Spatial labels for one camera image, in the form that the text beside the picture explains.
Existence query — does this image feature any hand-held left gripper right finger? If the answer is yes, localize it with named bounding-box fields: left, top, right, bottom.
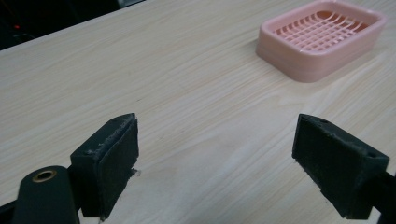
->
left=291, top=113, right=390, bottom=220

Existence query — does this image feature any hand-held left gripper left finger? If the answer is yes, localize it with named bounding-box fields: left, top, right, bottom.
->
left=69, top=112, right=140, bottom=219

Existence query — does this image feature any pink soap dish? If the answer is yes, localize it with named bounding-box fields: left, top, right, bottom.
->
left=255, top=0, right=389, bottom=84

